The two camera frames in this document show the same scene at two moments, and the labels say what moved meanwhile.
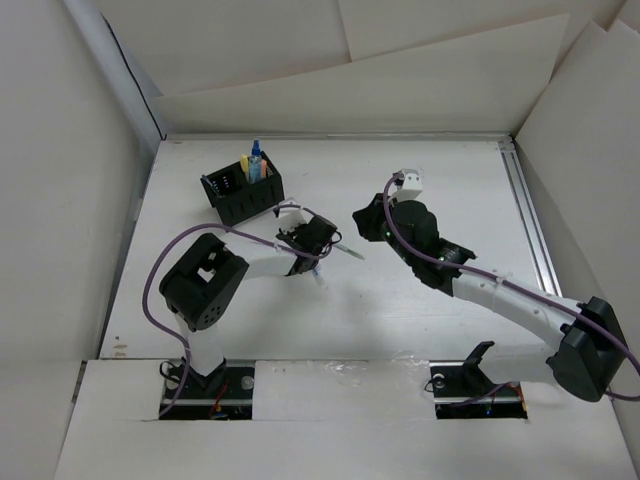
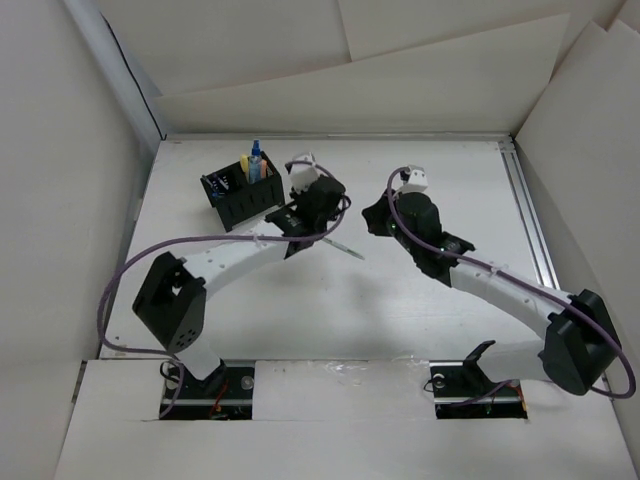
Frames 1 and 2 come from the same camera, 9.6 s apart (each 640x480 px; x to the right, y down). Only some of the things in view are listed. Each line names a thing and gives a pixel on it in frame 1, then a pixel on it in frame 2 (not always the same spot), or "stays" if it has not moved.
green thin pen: [351, 252] stays
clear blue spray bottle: [255, 164] stays
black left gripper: [292, 231] → [294, 196]
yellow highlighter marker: [244, 162] stays
